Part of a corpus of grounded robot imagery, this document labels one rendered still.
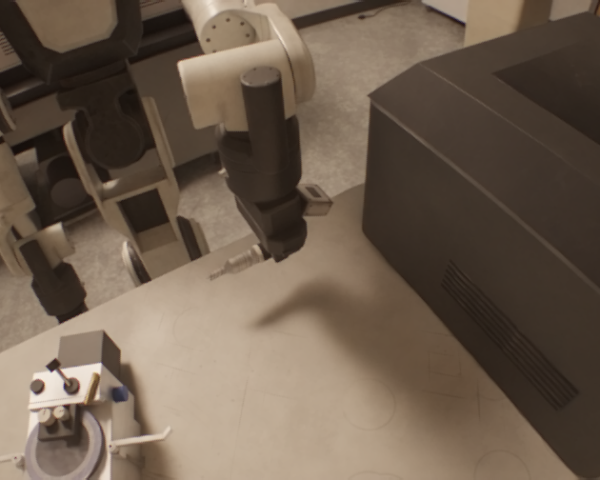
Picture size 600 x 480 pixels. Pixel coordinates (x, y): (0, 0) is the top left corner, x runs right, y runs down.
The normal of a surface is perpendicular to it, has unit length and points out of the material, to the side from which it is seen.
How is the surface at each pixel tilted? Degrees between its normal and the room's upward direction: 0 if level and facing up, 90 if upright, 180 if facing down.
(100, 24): 75
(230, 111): 90
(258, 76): 0
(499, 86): 0
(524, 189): 58
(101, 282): 0
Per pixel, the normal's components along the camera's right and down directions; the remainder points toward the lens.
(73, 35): 0.49, 0.45
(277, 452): -0.06, -0.64
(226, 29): 0.33, 0.81
